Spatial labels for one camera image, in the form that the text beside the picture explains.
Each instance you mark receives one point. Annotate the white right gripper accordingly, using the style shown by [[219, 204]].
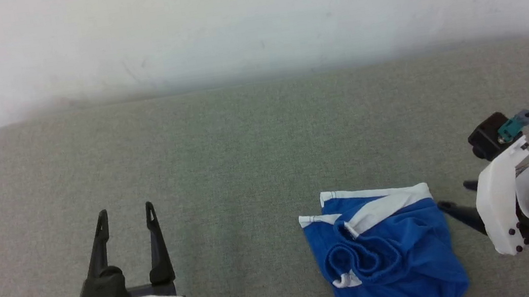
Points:
[[499, 204]]

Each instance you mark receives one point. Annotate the blue and white garment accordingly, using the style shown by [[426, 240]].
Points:
[[411, 252]]

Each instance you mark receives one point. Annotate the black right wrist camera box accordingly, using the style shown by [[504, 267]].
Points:
[[485, 137]]

